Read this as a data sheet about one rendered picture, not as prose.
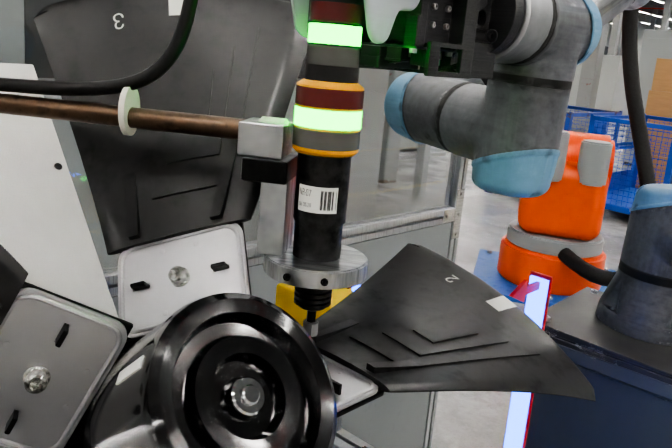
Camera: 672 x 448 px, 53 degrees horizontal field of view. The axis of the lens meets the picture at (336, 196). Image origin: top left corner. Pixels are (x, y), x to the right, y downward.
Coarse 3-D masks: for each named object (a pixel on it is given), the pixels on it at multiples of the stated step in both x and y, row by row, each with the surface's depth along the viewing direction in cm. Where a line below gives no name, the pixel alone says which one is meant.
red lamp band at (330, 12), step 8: (312, 8) 41; (320, 8) 41; (328, 8) 41; (336, 8) 41; (344, 8) 41; (352, 8) 41; (360, 8) 41; (312, 16) 41; (320, 16) 41; (328, 16) 41; (336, 16) 41; (344, 16) 41; (352, 16) 41; (360, 16) 41; (360, 24) 42
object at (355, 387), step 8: (328, 360) 50; (328, 368) 49; (336, 368) 49; (344, 368) 49; (336, 376) 48; (344, 376) 48; (352, 376) 48; (360, 376) 48; (344, 384) 47; (352, 384) 47; (360, 384) 47; (368, 384) 47; (344, 392) 46; (352, 392) 46; (360, 392) 46; (368, 392) 46; (376, 392) 46; (336, 400) 45; (344, 400) 44; (352, 400) 45; (360, 400) 45; (344, 408) 44
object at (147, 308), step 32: (128, 256) 47; (160, 256) 46; (192, 256) 46; (224, 256) 45; (128, 288) 45; (160, 288) 45; (192, 288) 44; (224, 288) 44; (128, 320) 44; (160, 320) 44
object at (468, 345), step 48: (384, 288) 62; (432, 288) 63; (480, 288) 65; (336, 336) 53; (384, 336) 53; (432, 336) 54; (480, 336) 57; (528, 336) 60; (384, 384) 47; (432, 384) 48; (480, 384) 50; (528, 384) 53; (576, 384) 57
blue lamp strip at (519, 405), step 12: (540, 288) 72; (528, 300) 73; (540, 300) 72; (528, 312) 73; (540, 312) 72; (540, 324) 72; (516, 396) 75; (528, 396) 74; (516, 408) 76; (516, 420) 76; (516, 432) 76; (504, 444) 77; (516, 444) 76
